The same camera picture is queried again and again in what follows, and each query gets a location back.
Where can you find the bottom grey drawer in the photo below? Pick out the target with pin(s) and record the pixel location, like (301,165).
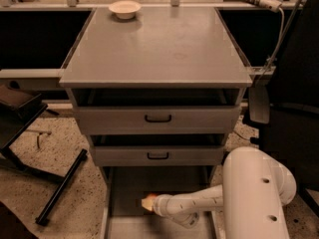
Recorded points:
(124,217)

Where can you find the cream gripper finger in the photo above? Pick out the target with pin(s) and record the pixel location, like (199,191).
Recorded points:
(143,203)

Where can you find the middle grey drawer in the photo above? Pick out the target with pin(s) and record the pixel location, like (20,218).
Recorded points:
(157,149)

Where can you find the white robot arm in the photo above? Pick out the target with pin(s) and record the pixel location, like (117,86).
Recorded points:
(255,187)

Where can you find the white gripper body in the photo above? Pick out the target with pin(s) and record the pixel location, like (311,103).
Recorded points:
(161,203)

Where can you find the black office chair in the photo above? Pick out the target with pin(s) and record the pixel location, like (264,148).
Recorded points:
(286,110)

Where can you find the grey drawer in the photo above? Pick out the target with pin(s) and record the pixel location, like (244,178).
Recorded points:
(157,149)
(124,217)
(103,111)

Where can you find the grey drawer cabinet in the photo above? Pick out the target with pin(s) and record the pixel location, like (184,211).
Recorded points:
(161,48)

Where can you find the top grey drawer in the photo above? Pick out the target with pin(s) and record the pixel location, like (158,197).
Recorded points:
(103,111)

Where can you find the orange fruit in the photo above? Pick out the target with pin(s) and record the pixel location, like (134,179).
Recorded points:
(149,201)

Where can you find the white bowl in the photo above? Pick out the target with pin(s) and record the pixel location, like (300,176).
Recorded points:
(125,10)

